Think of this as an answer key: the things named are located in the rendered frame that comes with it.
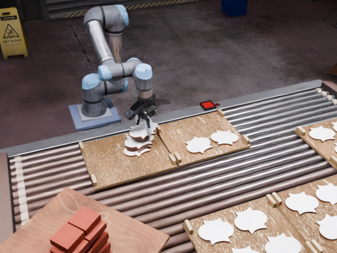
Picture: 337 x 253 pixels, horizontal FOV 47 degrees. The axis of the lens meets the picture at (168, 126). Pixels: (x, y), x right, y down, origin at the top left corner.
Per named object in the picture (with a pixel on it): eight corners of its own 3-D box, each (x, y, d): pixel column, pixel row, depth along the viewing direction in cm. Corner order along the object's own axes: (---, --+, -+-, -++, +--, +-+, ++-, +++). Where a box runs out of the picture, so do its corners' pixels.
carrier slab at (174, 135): (153, 128, 214) (153, 126, 213) (218, 113, 227) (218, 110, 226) (179, 167, 188) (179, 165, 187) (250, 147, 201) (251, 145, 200)
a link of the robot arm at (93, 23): (76, 3, 198) (102, 71, 173) (97, 1, 201) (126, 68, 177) (76, 21, 207) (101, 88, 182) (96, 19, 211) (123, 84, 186)
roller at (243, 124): (13, 182, 186) (10, 174, 183) (334, 103, 244) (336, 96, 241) (13, 189, 182) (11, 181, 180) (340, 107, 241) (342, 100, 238)
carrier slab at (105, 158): (78, 146, 201) (78, 144, 200) (152, 129, 214) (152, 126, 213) (95, 191, 175) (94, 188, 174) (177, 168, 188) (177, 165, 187)
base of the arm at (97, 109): (80, 105, 241) (79, 91, 235) (105, 103, 244) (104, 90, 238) (81, 118, 228) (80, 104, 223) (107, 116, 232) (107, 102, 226)
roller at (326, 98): (12, 175, 190) (10, 168, 187) (329, 99, 248) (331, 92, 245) (13, 182, 186) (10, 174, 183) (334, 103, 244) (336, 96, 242)
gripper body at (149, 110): (158, 116, 191) (157, 95, 184) (143, 122, 187) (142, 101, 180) (149, 109, 196) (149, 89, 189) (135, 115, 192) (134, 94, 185)
